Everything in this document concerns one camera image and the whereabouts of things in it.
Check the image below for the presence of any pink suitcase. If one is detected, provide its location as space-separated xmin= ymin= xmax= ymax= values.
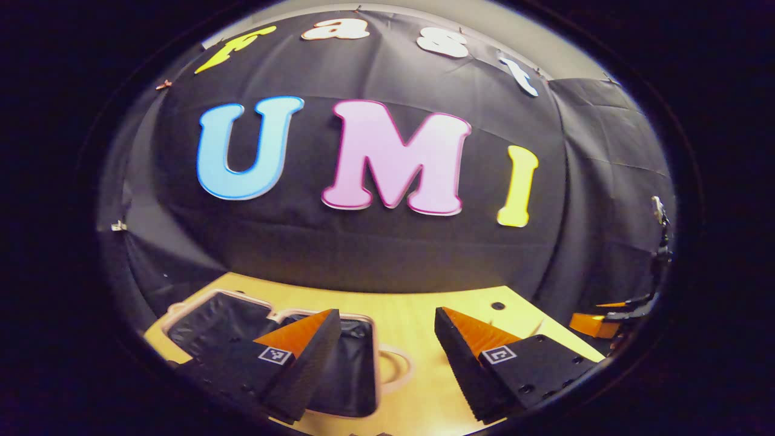
xmin=162 ymin=289 xmax=414 ymax=420

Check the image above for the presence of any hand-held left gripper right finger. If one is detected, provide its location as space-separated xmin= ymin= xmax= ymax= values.
xmin=434 ymin=306 xmax=600 ymax=425

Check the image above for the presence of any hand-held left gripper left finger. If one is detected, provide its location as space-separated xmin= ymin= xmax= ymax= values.
xmin=176 ymin=309 xmax=342 ymax=424

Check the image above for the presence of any black backdrop cloth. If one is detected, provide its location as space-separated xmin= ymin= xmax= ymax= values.
xmin=97 ymin=5 xmax=678 ymax=352

